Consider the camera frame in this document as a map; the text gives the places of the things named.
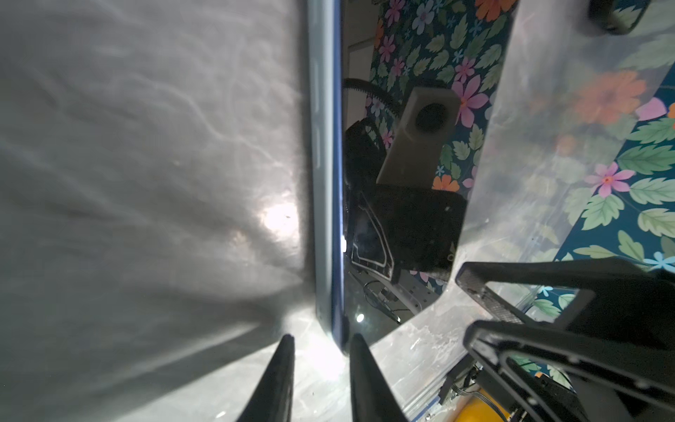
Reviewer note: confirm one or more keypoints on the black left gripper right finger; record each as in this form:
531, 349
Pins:
371, 397

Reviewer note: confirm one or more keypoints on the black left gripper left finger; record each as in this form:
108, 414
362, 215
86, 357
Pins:
272, 400

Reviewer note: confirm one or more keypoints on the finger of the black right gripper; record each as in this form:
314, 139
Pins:
613, 381
611, 298

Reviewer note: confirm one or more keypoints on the light blue phone case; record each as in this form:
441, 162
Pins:
323, 31

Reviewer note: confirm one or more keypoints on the black phone case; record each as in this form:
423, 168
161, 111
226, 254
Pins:
617, 17

